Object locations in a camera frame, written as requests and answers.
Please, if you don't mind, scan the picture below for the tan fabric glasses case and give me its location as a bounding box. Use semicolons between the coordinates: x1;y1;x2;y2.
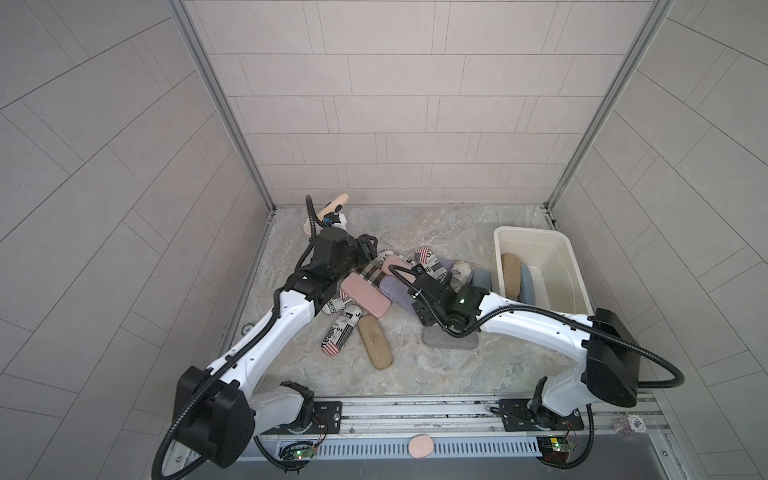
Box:
501;253;522;301

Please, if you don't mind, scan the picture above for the blue fabric glasses case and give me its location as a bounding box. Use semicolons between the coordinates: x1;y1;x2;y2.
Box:
519;263;536;305

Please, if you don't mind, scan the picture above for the cream plastic storage box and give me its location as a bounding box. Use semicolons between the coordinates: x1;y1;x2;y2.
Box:
491;226;593;315

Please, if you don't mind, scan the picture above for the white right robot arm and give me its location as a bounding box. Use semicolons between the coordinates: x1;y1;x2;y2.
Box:
402;273;685;417

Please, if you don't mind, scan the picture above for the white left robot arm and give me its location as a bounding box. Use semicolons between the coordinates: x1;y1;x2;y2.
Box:
151;227;378;479

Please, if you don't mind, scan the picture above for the dark grey glasses case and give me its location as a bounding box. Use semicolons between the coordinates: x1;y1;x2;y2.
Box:
422;325;479;350

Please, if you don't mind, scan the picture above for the purple glasses case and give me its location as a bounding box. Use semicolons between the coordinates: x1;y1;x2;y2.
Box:
379;275;416;316
441;259;456;272

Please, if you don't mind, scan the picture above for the map print glasses case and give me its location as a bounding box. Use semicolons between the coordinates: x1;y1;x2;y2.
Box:
449;261;473;292

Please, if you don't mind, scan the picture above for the brown plaid glasses case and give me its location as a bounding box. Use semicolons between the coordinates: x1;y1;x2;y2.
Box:
357;262;387;288

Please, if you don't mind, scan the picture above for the pink glasses case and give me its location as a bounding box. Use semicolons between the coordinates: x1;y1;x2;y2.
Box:
381;254;415;282
341;273;391;318

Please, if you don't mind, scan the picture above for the beige microphone head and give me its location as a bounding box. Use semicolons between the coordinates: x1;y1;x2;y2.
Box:
303;193;349;237

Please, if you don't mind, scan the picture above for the right circuit board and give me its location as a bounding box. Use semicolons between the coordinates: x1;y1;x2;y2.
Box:
537;437;575;465

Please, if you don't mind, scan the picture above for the circuit board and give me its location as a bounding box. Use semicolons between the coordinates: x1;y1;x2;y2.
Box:
537;437;575;465
280;442;317;462

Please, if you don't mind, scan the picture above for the left circuit board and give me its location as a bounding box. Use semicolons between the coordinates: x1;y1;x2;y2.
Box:
280;442;317;462

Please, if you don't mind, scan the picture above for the small patterned roll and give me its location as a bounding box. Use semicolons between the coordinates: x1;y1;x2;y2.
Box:
612;414;648;437

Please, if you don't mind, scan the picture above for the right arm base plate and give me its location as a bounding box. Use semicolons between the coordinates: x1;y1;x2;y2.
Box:
490;399;585;432

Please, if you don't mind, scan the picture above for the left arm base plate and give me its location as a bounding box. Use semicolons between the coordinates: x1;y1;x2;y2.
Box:
263;401;343;435

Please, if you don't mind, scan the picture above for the aluminium rail frame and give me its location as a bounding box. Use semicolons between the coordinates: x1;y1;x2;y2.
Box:
251;392;673;445

